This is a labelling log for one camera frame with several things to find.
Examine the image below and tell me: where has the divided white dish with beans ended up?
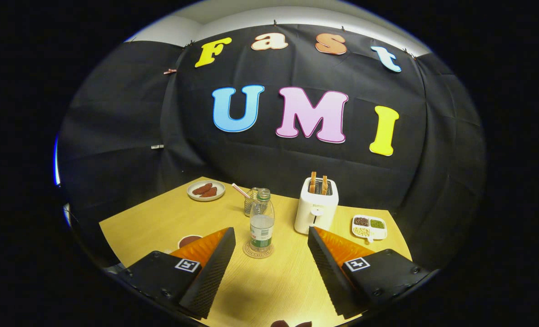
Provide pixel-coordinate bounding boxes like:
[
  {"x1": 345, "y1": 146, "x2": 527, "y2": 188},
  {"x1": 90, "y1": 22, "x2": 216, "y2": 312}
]
[{"x1": 351, "y1": 214, "x2": 387, "y2": 243}]

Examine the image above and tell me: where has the faceted drinking glass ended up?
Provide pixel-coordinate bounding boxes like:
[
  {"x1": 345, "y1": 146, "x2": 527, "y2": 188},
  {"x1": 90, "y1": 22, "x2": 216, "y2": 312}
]
[{"x1": 244, "y1": 187, "x2": 263, "y2": 217}]

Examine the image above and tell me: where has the white toaster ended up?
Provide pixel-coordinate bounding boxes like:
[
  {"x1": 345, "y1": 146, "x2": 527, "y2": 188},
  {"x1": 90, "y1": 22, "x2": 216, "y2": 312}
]
[{"x1": 294, "y1": 177, "x2": 339, "y2": 235}]

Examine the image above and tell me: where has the black backdrop cloth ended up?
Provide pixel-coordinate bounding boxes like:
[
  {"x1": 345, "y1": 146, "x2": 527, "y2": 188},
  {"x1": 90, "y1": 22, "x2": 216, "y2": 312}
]
[{"x1": 58, "y1": 24, "x2": 485, "y2": 273}]

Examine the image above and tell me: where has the wooden table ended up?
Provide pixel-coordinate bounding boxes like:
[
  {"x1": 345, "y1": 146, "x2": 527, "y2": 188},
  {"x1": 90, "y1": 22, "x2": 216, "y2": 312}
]
[{"x1": 99, "y1": 176, "x2": 413, "y2": 327}]

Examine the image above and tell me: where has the clear plastic juice bottle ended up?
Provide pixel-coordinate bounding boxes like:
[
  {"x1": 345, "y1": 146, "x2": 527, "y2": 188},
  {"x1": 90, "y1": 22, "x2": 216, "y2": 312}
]
[{"x1": 250, "y1": 188, "x2": 275, "y2": 253}]

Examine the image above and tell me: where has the small round white plate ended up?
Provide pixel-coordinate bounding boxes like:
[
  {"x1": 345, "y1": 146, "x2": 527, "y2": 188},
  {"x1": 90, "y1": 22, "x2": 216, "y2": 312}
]
[{"x1": 187, "y1": 180, "x2": 226, "y2": 202}]

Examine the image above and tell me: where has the round cork coaster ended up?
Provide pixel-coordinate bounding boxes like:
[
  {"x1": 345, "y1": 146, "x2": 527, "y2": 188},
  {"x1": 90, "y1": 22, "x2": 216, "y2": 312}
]
[{"x1": 243, "y1": 239, "x2": 274, "y2": 259}]

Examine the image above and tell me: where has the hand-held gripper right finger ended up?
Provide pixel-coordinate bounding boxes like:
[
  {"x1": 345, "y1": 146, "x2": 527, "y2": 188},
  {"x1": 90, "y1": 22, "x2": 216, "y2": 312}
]
[{"x1": 307, "y1": 226, "x2": 433, "y2": 319}]

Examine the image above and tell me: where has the beige cup with wooden handle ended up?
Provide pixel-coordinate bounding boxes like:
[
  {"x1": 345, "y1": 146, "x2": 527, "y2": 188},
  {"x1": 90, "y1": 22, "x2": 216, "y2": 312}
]
[{"x1": 178, "y1": 234, "x2": 203, "y2": 249}]

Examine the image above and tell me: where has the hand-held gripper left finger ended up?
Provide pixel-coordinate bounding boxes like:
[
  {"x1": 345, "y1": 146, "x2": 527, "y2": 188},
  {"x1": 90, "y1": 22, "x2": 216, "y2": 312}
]
[{"x1": 115, "y1": 227, "x2": 236, "y2": 319}]

